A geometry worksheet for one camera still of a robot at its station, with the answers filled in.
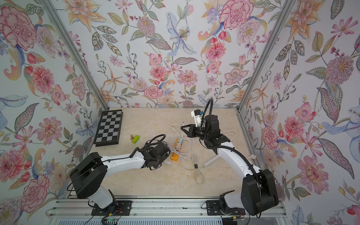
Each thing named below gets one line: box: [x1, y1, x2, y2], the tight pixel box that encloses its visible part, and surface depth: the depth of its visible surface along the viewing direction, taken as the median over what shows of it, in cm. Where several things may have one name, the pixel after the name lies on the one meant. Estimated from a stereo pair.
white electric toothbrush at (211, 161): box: [202, 155, 221, 167], surface depth 92 cm
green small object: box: [132, 135, 141, 144], surface depth 103 cm
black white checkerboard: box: [93, 109, 124, 147], surface depth 106 cm
